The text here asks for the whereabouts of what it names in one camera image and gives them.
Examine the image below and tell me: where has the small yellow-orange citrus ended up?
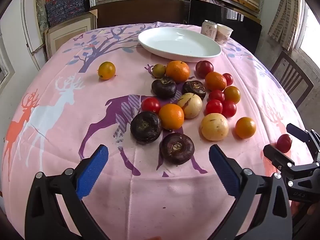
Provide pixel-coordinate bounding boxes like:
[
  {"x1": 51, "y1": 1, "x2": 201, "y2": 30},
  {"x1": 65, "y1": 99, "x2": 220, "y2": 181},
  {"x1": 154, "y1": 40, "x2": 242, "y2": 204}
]
[
  {"x1": 235, "y1": 117, "x2": 257, "y2": 139},
  {"x1": 223, "y1": 86, "x2": 241, "y2": 105},
  {"x1": 98, "y1": 62, "x2": 116, "y2": 81}
]

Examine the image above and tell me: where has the white board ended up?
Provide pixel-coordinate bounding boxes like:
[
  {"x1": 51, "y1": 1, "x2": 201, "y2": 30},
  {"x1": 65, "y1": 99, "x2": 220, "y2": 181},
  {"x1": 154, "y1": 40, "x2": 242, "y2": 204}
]
[{"x1": 20, "y1": 0, "x2": 47, "y2": 70}]

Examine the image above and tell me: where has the pale yellow streaked fruit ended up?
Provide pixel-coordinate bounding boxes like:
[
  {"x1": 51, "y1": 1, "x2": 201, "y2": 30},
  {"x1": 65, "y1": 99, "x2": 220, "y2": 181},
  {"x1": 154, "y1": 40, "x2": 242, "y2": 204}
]
[{"x1": 177, "y1": 93, "x2": 203, "y2": 119}]

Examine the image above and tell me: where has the brick pattern curtain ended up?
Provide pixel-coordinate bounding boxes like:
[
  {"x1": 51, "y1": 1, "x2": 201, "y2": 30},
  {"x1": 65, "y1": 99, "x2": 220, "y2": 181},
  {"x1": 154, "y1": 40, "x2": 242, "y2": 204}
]
[{"x1": 267, "y1": 0, "x2": 304, "y2": 52}]

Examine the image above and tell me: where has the black glossy panel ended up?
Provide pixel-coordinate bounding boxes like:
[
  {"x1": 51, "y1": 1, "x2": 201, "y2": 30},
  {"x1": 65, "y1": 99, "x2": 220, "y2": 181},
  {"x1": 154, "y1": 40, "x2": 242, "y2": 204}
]
[{"x1": 187, "y1": 0, "x2": 262, "y2": 54}]

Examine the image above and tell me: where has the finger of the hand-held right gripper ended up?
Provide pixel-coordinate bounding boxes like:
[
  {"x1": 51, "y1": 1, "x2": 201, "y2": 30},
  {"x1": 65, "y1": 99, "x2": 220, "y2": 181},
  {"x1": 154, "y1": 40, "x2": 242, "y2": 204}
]
[
  {"x1": 286, "y1": 123, "x2": 313, "y2": 143},
  {"x1": 263, "y1": 144, "x2": 297, "y2": 173}
]

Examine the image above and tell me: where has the red cherry tomato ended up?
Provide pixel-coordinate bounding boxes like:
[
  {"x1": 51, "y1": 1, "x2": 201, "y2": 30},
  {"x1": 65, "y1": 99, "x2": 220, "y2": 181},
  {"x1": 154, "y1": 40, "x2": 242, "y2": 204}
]
[
  {"x1": 208, "y1": 89, "x2": 225, "y2": 103},
  {"x1": 205, "y1": 99, "x2": 223, "y2": 115},
  {"x1": 141, "y1": 97, "x2": 161, "y2": 114},
  {"x1": 276, "y1": 134, "x2": 293, "y2": 153},
  {"x1": 222, "y1": 73, "x2": 234, "y2": 86},
  {"x1": 221, "y1": 100, "x2": 237, "y2": 118}
]

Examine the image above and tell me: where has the dark purple water chestnut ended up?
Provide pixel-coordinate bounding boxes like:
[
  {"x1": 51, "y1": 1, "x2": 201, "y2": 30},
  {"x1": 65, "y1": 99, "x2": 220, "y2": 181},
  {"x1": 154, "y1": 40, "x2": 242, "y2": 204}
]
[
  {"x1": 151, "y1": 77, "x2": 177, "y2": 99},
  {"x1": 159, "y1": 132, "x2": 195, "y2": 166},
  {"x1": 182, "y1": 80, "x2": 206, "y2": 100},
  {"x1": 130, "y1": 111, "x2": 162, "y2": 145}
]

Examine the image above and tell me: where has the beige framed picture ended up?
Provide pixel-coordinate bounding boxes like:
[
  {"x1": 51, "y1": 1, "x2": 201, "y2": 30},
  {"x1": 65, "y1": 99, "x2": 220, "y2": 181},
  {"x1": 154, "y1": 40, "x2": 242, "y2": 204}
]
[{"x1": 44, "y1": 10, "x2": 98, "y2": 58}]

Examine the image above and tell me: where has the stack of blue patterned boxes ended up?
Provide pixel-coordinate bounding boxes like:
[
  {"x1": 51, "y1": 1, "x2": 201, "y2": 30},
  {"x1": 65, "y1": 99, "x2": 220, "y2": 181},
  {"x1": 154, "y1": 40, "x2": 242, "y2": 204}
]
[{"x1": 45, "y1": 0, "x2": 88, "y2": 27}]

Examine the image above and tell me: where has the dark brown wooden board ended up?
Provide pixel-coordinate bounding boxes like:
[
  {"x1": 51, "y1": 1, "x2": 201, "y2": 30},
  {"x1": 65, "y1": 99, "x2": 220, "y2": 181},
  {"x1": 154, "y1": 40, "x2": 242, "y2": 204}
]
[{"x1": 90, "y1": 0, "x2": 190, "y2": 29}]

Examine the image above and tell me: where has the large orange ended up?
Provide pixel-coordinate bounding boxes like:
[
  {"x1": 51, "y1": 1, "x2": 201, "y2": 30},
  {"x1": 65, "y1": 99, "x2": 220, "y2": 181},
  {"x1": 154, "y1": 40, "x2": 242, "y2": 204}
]
[
  {"x1": 205, "y1": 71, "x2": 227, "y2": 91},
  {"x1": 165, "y1": 60, "x2": 190, "y2": 83},
  {"x1": 158, "y1": 103, "x2": 185, "y2": 131}
]

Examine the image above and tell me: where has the small greenish citrus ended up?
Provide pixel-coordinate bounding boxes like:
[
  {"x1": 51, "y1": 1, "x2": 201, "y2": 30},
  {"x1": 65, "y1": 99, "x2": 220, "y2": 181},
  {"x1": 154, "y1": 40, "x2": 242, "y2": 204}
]
[{"x1": 152, "y1": 64, "x2": 166, "y2": 78}]

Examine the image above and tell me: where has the dark wooden chair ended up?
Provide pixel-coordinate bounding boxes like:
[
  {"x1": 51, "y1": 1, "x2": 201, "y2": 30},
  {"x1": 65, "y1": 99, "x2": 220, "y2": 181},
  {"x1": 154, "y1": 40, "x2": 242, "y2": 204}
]
[{"x1": 270, "y1": 51, "x2": 314, "y2": 108}]

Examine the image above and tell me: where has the white framed window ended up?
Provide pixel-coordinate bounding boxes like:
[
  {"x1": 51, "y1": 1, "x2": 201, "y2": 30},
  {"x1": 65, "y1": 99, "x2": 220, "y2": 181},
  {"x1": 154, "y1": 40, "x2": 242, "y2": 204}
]
[{"x1": 0, "y1": 30, "x2": 15, "y2": 90}]

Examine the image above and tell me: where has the white oval plate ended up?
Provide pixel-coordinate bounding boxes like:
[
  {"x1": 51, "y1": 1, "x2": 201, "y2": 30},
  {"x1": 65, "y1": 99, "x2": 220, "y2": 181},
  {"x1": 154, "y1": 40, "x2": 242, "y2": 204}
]
[{"x1": 138, "y1": 27, "x2": 222, "y2": 63}]

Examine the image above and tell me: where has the pink deer print tablecloth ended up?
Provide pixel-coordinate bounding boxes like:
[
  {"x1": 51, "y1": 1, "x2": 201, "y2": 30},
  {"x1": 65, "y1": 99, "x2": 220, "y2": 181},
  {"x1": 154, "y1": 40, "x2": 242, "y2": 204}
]
[{"x1": 0, "y1": 21, "x2": 315, "y2": 240}]

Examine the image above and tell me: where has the printed paper cup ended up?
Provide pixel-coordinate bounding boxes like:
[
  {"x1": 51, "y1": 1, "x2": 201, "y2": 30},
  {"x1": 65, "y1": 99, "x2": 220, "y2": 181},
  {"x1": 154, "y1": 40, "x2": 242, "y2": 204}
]
[{"x1": 214, "y1": 23, "x2": 233, "y2": 45}]

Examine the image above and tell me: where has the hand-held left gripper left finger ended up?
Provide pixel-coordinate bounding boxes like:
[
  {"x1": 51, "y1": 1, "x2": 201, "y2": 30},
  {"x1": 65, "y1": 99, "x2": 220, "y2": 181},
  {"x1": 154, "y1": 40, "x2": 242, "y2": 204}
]
[{"x1": 24, "y1": 144, "x2": 110, "y2": 240}]

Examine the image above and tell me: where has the white drink can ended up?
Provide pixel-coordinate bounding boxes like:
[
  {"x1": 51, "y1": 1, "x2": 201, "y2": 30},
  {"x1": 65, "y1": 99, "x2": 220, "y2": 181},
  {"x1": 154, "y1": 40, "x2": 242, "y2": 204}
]
[{"x1": 200, "y1": 20, "x2": 218, "y2": 40}]

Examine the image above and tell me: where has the pale yellow speckled fruit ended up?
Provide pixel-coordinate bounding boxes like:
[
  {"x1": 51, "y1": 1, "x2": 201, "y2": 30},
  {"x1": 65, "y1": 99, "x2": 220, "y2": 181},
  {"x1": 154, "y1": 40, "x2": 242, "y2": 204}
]
[{"x1": 200, "y1": 113, "x2": 229, "y2": 141}]

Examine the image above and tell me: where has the grey stone slab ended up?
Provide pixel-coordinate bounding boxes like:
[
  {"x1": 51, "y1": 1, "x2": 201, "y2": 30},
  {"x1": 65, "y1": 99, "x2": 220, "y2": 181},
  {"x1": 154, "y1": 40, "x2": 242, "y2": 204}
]
[{"x1": 35, "y1": 0, "x2": 49, "y2": 29}]

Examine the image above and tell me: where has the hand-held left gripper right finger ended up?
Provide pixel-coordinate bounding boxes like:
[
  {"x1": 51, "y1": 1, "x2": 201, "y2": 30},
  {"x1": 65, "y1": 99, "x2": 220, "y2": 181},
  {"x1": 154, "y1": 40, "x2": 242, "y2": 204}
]
[{"x1": 209, "y1": 144, "x2": 293, "y2": 240}]

